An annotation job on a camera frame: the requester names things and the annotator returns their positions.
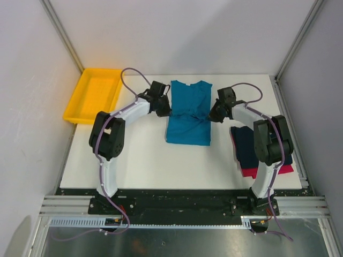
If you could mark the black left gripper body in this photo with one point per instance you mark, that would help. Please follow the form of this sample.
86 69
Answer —
163 108

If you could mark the teal t shirt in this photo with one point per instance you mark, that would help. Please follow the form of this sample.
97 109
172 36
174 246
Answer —
188 123

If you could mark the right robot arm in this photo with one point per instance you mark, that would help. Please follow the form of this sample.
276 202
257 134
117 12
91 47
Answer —
271 136

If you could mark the aluminium frame post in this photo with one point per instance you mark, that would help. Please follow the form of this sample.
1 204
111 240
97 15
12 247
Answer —
304 30
61 32

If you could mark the left aluminium frame post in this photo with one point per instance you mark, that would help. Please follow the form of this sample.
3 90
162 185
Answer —
61 32

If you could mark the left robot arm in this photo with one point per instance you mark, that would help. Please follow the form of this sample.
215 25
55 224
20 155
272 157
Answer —
108 132

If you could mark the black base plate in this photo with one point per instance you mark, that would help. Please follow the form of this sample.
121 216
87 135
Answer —
183 207

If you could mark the navy t shirt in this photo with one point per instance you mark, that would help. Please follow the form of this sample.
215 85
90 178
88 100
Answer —
244 147

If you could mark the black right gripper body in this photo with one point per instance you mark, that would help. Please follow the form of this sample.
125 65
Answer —
216 112

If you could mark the yellow plastic tray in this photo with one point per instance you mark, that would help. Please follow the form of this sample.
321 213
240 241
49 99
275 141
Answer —
97 90

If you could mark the right aluminium frame post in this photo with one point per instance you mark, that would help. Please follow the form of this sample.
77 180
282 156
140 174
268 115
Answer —
304 30

